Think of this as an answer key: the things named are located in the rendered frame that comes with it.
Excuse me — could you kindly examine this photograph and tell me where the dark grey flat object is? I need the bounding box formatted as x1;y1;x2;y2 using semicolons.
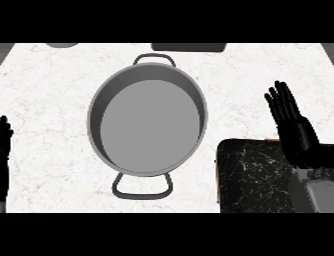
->
151;43;227;53

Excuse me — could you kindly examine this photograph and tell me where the black marble tray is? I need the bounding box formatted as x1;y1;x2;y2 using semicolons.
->
214;138;334;214

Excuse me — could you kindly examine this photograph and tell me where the grey oval pot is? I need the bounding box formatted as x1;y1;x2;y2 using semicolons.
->
86;52;210;201

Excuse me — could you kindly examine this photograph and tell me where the grey round object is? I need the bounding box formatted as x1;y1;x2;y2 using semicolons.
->
44;43;80;49

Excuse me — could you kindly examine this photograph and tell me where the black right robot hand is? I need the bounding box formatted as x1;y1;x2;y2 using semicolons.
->
263;80;334;170

